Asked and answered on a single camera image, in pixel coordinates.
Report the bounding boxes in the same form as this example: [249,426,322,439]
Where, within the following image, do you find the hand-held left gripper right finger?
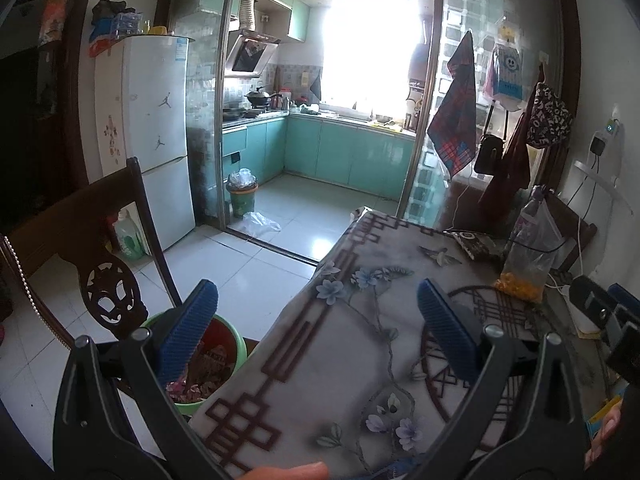
[417,278,588,480]

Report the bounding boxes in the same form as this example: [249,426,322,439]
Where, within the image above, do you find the white refrigerator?
[95,35,197,251]

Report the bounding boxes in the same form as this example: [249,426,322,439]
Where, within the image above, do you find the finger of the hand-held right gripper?
[607,282,640,312]
[569,276,620,335]

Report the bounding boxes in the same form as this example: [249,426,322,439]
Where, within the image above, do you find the person's left hand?
[247,462,331,480]

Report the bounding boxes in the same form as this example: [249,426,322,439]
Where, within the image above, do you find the letter print cloth bag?
[526,80,573,150]

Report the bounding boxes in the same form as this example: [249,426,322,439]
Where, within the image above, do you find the white desk lamp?
[572,160,636,333]

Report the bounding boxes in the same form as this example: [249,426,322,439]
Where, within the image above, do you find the black cable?
[445,230,571,256]

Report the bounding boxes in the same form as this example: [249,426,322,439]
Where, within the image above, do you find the white cable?
[547,212,588,291]

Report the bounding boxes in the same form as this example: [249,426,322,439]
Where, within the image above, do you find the floral printed tablecloth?
[187,207,626,480]

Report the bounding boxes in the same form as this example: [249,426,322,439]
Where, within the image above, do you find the purple label plastic bottle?
[515,186,543,242]

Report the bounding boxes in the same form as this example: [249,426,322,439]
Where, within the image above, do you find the black remote-like device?
[447,232,501,261]

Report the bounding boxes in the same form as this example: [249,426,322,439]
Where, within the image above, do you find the red bucket with green rim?
[142,312,247,416]

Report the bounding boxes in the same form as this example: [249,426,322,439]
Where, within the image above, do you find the zip bag of orange snacks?
[495,195,568,303]

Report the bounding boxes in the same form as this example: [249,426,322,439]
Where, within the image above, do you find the orange hanging decoration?
[39,0,71,46]

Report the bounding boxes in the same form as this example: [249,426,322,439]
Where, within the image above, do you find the smiley print hanging bag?
[484,42,523,111]

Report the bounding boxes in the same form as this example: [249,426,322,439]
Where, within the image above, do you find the green kitchen waste bin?
[226,169,259,218]

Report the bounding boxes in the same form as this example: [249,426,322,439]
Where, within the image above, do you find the green detergent bottle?
[112,209,147,261]

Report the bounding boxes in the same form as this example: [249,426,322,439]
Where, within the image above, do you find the white wall charger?
[590,117,624,156]

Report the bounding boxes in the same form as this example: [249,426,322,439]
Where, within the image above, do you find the red blue packet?
[89,30,113,58]

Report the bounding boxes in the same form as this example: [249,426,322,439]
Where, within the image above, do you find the steel range hood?
[224,30,280,78]

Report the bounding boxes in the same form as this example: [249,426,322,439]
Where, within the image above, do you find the clear plastic bag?
[242,211,282,233]

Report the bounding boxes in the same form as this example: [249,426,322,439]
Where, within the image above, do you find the plain back wooden chair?
[542,190,598,273]

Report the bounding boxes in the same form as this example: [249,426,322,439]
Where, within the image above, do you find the teal wall cabinet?
[287,0,323,43]

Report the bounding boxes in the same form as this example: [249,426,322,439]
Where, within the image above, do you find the carved dark wooden chair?
[0,156,183,356]

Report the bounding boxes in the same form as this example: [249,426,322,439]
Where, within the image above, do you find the teal kitchen base cabinets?
[222,112,418,193]

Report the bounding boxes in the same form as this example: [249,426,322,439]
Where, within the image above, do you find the dark red garment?
[477,110,532,211]

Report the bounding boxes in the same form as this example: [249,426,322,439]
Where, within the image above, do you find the clear blue plastic box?
[107,12,143,38]

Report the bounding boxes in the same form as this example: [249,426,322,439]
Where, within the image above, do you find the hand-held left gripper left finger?
[52,279,221,480]

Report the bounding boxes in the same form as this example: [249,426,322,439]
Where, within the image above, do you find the yellow small box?
[587,395,623,441]

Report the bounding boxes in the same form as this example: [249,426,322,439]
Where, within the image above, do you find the black shoulder bag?
[474,135,505,176]

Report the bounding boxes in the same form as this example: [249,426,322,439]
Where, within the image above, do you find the dark wooden door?
[0,0,98,221]

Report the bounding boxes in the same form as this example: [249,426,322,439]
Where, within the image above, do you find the person's right hand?
[582,402,640,467]

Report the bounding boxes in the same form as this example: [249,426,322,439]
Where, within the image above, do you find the dark cloth bundle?
[92,0,136,23]

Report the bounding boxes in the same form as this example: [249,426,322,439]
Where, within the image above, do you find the black wok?
[245,87,283,109]

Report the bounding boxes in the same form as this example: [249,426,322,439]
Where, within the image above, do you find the plaid hanging towel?
[426,30,477,181]

